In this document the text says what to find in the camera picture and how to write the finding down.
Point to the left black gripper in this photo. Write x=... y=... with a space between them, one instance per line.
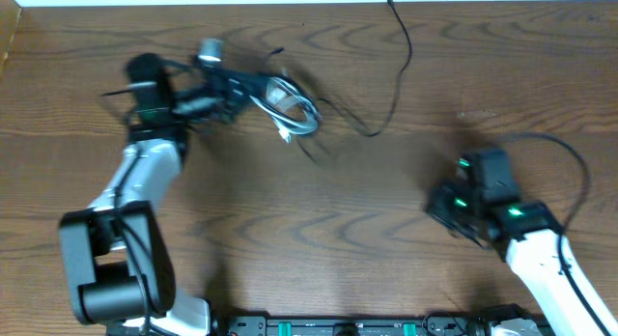
x=237 y=88

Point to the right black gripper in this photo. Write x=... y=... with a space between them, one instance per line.
x=447 y=212

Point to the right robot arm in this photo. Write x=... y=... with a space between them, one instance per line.
x=483 y=203

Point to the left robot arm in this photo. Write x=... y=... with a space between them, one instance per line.
x=118 y=270

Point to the cardboard panel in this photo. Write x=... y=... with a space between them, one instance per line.
x=9 y=19

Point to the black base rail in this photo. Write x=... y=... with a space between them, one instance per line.
x=439 y=324

